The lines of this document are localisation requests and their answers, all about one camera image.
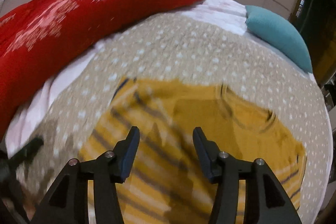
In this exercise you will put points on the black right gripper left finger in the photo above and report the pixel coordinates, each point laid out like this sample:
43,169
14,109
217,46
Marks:
66,201

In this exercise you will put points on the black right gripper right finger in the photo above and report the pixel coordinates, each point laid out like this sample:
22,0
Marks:
266,201

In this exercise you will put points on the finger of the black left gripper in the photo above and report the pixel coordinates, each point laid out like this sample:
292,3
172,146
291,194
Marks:
16,206

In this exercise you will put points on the yellow striped knit sweater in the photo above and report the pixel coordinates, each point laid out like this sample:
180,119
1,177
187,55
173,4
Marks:
166,184

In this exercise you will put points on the red pillow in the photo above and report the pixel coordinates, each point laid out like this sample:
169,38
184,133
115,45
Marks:
41,37

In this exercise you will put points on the teal pillow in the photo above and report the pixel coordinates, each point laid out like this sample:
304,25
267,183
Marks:
280,34

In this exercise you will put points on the beige dotted quilt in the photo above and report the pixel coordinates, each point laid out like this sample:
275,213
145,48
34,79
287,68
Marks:
171,47

